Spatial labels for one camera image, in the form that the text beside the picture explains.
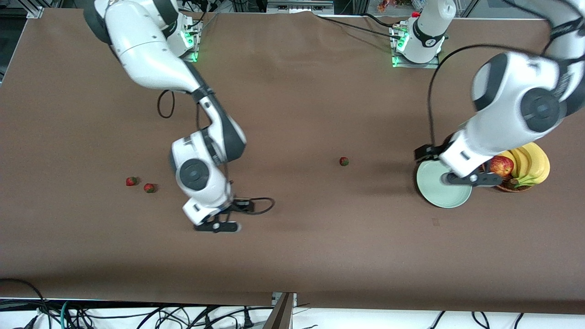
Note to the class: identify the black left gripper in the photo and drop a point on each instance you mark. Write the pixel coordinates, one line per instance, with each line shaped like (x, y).
(428, 152)

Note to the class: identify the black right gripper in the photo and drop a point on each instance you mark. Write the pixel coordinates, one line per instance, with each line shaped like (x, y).
(241, 205)

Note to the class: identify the red strawberry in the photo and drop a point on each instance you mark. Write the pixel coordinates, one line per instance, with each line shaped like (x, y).
(148, 188)
(343, 161)
(131, 181)

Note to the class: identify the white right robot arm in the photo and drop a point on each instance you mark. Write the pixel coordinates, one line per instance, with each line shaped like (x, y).
(146, 50)

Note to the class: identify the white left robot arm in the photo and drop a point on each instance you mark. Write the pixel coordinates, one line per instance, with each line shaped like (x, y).
(512, 105)

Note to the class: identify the pale green plate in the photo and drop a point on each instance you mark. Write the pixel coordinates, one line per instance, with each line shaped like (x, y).
(434, 187)

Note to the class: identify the brown table cover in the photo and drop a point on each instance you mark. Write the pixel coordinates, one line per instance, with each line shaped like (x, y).
(292, 246)

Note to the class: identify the red apple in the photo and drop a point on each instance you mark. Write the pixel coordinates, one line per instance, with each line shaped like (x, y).
(502, 165)

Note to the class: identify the brown wicker basket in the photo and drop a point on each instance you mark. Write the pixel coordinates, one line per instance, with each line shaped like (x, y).
(514, 187)

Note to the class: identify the yellow banana bunch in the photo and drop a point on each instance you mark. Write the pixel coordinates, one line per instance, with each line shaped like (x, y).
(534, 162)

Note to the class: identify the colourful toy pile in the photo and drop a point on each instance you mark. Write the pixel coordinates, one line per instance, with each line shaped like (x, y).
(386, 5)

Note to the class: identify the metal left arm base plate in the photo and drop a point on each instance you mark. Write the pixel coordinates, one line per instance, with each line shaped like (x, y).
(434, 65)

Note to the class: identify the metal table post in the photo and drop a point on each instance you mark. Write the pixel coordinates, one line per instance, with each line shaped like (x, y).
(281, 313)

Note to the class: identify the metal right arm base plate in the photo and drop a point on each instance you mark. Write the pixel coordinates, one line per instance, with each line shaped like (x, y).
(192, 57)

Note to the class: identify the metal rack frame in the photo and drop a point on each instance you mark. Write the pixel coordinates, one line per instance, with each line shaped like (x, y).
(299, 6)

